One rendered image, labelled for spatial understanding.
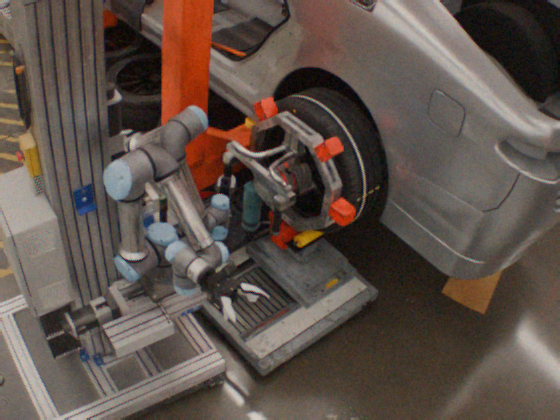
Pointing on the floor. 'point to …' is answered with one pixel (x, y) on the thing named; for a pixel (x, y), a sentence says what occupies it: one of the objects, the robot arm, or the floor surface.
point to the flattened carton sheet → (472, 291)
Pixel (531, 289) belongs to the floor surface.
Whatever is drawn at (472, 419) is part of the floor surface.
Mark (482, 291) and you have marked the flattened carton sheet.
